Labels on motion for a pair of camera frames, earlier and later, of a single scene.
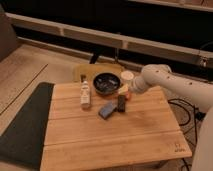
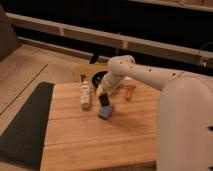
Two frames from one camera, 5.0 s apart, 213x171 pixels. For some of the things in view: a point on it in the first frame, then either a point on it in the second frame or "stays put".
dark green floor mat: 23,142 stays put
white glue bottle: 85,94 stays put
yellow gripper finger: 123,89 → 100,89
